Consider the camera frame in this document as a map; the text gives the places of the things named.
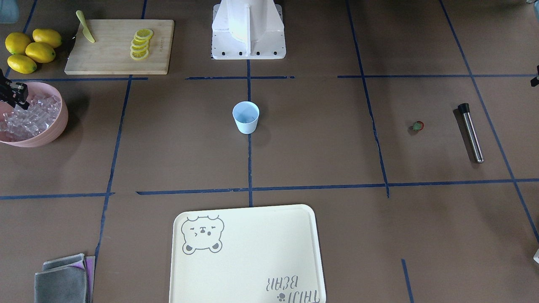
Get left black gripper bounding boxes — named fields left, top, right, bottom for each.
left=531, top=66, right=539, bottom=88

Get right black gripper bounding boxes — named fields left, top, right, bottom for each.
left=0, top=69, right=29, bottom=110

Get light blue cup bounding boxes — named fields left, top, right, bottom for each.
left=232, top=101, right=260, bottom=135

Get pink bowl of ice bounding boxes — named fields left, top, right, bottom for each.
left=1, top=81, right=69, bottom=147

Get steel muddler black tip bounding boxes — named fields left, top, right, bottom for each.
left=457, top=102, right=484, bottom=164

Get yellow plastic knife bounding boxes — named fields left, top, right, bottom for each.
left=75, top=10, right=96, bottom=43

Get wooden cutting board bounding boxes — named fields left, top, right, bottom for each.
left=65, top=19, right=175, bottom=75

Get red strawberry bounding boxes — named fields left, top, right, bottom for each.
left=411, top=121, right=425, bottom=132

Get lemon slices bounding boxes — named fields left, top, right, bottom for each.
left=130, top=28, right=154, bottom=60

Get grey folded cloth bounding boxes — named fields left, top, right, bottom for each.
left=34, top=253, right=96, bottom=303

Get cream bear tray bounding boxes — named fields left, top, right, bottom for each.
left=168, top=205, right=327, bottom=303

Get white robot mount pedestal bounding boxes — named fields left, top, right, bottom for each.
left=211, top=0, right=286, bottom=60

